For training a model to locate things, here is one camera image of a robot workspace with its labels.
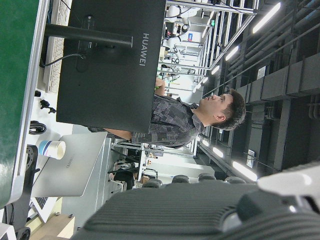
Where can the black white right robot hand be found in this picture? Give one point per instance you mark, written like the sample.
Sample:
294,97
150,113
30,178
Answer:
175,212

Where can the white ceiling light strip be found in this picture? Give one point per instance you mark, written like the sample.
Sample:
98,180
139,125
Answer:
266,18
244,171
217,152
215,69
231,53

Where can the man in patterned shirt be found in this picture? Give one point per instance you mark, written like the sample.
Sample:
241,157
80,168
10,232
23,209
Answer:
172,120

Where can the silver laptop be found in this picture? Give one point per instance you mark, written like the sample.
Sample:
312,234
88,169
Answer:
75,172

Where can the blue white paper cup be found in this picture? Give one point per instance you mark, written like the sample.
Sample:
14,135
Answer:
51,149

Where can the black Huawei monitor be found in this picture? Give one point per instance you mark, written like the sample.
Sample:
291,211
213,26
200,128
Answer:
110,75

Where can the black machine part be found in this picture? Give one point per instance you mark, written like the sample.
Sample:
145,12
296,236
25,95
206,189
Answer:
31,160

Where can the black plug connector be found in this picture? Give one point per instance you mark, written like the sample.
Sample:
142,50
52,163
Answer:
46,104

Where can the aluminium rack structure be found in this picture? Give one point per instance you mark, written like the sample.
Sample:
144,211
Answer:
225,37

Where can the white keyboard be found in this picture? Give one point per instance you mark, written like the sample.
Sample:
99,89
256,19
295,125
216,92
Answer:
56,50

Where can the green conveyor belt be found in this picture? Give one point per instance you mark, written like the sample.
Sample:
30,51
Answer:
12,75

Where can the grey ventilation duct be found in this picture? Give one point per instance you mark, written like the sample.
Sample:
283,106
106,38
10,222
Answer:
282,80

